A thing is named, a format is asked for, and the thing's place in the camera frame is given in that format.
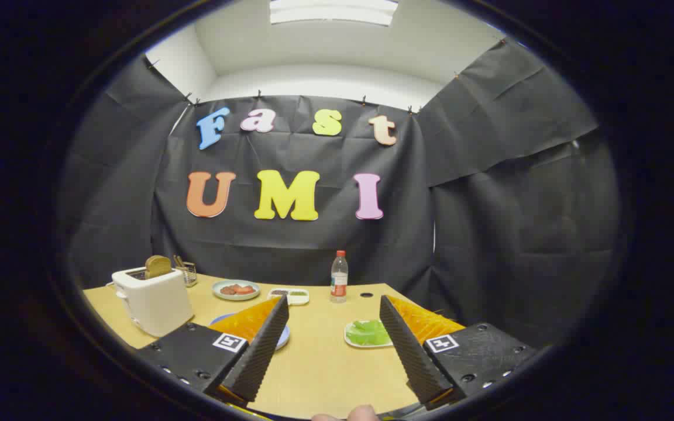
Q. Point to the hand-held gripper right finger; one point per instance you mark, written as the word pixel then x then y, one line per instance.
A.
pixel 410 356

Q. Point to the brown meat patty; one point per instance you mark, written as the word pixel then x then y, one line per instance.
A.
pixel 227 290

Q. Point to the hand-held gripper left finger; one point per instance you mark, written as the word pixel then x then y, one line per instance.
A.
pixel 264 356

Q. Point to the white divided condiment dish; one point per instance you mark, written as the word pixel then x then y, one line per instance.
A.
pixel 290 299

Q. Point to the brown bread slice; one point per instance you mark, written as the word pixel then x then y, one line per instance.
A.
pixel 157 267

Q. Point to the blue round plate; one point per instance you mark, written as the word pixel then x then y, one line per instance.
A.
pixel 283 338

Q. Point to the white toaster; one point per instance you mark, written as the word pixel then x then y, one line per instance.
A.
pixel 155 301

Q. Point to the white square dish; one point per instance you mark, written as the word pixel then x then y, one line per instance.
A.
pixel 347 340

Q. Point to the pale green round plate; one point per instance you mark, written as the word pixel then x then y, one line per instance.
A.
pixel 217 289

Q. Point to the green lettuce leaf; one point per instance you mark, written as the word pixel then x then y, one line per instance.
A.
pixel 366 333

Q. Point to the clear plastic water bottle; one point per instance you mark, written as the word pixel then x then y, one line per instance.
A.
pixel 339 283

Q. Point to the red tomato slice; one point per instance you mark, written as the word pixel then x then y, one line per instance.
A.
pixel 244 289

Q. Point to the ceiling light panel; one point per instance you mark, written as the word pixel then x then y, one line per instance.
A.
pixel 334 11

